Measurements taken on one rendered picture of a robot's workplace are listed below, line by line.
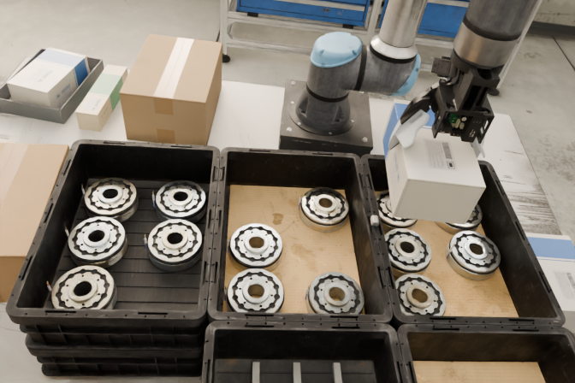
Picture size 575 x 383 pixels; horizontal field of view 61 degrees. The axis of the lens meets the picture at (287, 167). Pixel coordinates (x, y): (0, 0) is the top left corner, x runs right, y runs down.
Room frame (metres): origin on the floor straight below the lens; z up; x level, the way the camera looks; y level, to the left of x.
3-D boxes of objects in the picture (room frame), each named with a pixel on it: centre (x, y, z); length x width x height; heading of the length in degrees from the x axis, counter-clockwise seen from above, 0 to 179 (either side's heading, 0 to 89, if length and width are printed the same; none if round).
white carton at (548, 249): (0.68, -0.63, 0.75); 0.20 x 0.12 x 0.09; 5
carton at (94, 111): (1.12, 0.56, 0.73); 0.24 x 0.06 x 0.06; 0
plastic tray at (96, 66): (1.15, 0.73, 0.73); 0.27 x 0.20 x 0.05; 177
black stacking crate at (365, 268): (0.59, -0.03, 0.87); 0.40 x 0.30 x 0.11; 8
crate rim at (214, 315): (0.59, -0.03, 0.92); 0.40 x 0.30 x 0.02; 8
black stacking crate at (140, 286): (0.55, 0.27, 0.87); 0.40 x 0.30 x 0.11; 8
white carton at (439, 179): (0.64, -0.23, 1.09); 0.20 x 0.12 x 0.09; 3
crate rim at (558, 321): (0.63, -0.33, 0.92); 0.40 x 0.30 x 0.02; 8
